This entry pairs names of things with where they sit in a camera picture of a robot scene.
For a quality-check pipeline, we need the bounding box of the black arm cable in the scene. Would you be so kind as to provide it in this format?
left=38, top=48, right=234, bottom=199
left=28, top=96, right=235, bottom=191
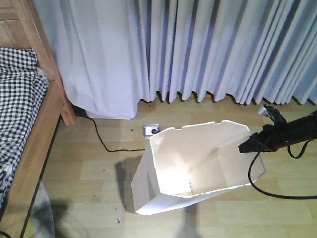
left=247, top=138, right=317, bottom=200

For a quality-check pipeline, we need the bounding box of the wooden bed frame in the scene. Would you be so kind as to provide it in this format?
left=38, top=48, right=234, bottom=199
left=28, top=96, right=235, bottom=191
left=0, top=0, right=76, bottom=238

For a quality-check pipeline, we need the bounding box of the white curtain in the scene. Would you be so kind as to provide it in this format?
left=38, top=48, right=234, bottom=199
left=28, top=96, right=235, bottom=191
left=35, top=0, right=317, bottom=119

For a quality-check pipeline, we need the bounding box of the white plastic trash bin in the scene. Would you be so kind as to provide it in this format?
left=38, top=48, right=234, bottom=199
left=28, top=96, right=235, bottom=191
left=131, top=120, right=265, bottom=215

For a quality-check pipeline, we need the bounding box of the black power cord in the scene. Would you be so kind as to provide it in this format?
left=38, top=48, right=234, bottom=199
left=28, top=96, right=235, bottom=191
left=74, top=109, right=147, bottom=152

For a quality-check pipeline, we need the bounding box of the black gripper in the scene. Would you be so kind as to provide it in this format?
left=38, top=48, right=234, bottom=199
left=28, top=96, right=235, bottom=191
left=238, top=122, right=289, bottom=153

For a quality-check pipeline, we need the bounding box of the floor power outlet box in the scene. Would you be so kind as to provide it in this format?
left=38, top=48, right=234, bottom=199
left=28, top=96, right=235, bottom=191
left=142, top=124, right=161, bottom=139

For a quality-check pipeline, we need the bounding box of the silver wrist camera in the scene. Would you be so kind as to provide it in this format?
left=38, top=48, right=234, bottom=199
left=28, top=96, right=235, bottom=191
left=257, top=105, right=269, bottom=117

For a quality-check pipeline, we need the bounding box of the grey round rug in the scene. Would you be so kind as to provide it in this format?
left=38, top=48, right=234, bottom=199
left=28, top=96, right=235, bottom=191
left=31, top=182, right=55, bottom=238

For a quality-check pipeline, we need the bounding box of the black white checkered bedding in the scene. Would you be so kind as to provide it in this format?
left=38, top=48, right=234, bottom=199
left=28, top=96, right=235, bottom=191
left=0, top=47, right=49, bottom=201

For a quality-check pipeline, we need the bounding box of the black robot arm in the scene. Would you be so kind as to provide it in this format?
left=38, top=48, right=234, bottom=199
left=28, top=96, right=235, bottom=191
left=238, top=105, right=317, bottom=153

